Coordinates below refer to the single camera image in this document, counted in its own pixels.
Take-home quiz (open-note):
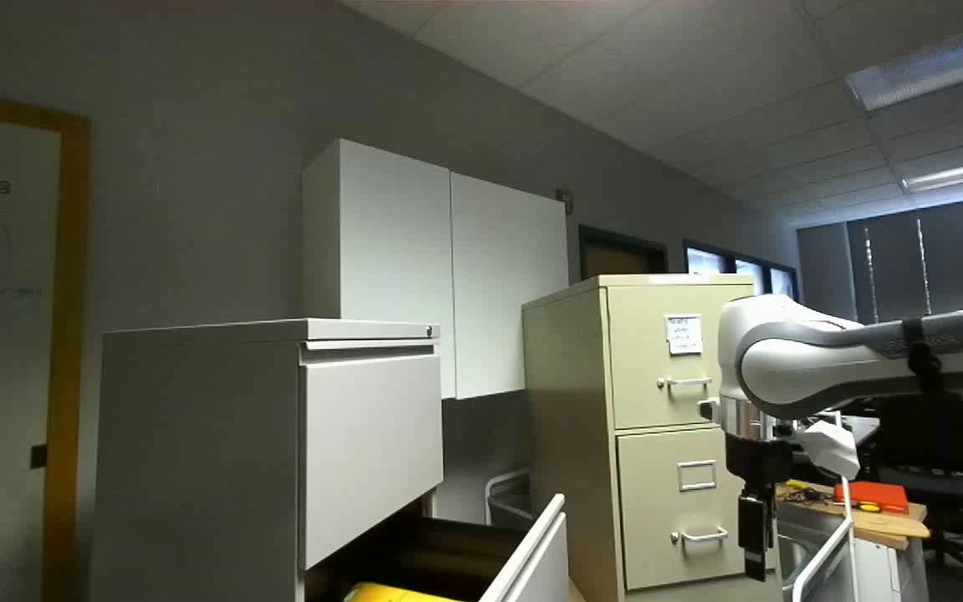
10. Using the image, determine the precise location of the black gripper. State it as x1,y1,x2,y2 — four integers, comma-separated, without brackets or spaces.
721,432,807,584

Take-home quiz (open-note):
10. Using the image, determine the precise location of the wooden board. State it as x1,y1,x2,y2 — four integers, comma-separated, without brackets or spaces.
774,478,931,551

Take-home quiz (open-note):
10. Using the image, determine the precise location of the white wire rack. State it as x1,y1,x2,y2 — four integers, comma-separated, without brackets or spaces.
480,466,539,529

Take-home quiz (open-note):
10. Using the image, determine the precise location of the white metal frame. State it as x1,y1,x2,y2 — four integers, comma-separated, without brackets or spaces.
790,515,859,602

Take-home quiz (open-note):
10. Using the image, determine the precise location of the white bottom drawer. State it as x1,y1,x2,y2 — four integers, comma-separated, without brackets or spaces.
477,493,574,602

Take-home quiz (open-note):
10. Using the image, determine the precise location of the dark wooden door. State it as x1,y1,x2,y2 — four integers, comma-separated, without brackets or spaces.
574,224,672,280

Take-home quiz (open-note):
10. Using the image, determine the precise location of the grey drawer cabinet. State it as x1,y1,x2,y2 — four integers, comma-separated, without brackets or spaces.
88,317,447,602

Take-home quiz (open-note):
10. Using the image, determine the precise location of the fluorescent ceiling light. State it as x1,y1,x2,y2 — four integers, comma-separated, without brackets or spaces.
900,151,963,193
843,15,963,115

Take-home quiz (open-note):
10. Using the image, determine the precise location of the white paper label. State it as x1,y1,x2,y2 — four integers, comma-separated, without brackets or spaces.
662,310,705,357

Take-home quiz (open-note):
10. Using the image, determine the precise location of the wood-framed whiteboard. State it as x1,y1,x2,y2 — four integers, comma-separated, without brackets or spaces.
0,88,93,602

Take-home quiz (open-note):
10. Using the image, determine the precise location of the white wall cabinet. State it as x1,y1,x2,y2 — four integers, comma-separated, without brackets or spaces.
301,138,570,400

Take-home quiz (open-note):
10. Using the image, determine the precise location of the red flat object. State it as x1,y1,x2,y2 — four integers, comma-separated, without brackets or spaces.
831,478,909,515

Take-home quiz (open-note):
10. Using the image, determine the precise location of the black office chair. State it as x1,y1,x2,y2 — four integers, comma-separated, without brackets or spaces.
871,391,963,600

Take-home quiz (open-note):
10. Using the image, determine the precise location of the yellow object in drawer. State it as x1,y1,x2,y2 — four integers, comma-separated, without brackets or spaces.
342,578,459,602

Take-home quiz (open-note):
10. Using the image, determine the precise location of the beige metal filing cabinet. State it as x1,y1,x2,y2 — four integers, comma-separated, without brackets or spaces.
522,272,763,602

